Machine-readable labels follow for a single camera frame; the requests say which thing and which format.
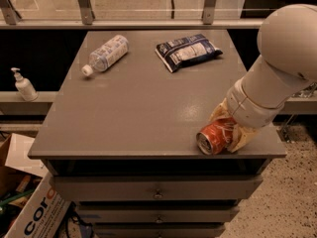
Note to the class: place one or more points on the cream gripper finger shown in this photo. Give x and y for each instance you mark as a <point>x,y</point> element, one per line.
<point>241,137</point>
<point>221,111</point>

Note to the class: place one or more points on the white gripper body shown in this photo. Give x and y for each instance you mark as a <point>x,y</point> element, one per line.
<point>244,108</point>

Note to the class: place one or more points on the red Coca-Cola can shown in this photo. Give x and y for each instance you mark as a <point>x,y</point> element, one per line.
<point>215,137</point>

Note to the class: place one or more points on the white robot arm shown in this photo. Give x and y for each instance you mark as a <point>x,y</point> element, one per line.
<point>286,64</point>

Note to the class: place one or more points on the metal clamp on ledge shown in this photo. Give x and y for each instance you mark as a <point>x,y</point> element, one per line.
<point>306,92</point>

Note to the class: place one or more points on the blue chip bag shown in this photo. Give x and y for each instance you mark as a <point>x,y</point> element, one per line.
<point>187,51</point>

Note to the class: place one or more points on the grey drawer cabinet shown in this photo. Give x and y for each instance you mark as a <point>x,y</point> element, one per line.
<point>137,119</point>

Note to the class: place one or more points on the clear plastic water bottle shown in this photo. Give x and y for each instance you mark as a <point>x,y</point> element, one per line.
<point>105,56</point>

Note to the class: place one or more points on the top grey drawer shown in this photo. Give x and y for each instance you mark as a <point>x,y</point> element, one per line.
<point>156,188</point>

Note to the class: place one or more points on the grey drawer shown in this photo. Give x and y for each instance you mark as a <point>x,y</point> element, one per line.
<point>158,230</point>
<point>157,214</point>
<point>156,188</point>

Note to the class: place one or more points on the bottom grey drawer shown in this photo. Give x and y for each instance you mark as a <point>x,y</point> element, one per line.
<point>158,230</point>

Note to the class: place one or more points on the middle grey drawer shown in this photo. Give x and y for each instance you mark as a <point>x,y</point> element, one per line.
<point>157,214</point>

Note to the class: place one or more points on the white pump dispenser bottle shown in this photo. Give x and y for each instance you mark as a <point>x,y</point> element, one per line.
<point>24,86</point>

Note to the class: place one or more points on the cardboard box with lettering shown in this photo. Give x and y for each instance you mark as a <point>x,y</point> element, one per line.
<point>30,205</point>

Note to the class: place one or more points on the right metal railing bracket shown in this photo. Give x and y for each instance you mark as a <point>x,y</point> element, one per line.
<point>208,12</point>

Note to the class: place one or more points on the metal railing bracket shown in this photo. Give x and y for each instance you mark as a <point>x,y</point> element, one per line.
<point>208,12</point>
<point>10,14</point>
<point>86,12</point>

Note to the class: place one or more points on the middle metal railing bracket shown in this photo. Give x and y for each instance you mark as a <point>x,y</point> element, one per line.
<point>86,12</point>

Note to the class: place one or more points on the left metal railing bracket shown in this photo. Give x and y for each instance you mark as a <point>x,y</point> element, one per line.
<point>10,14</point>

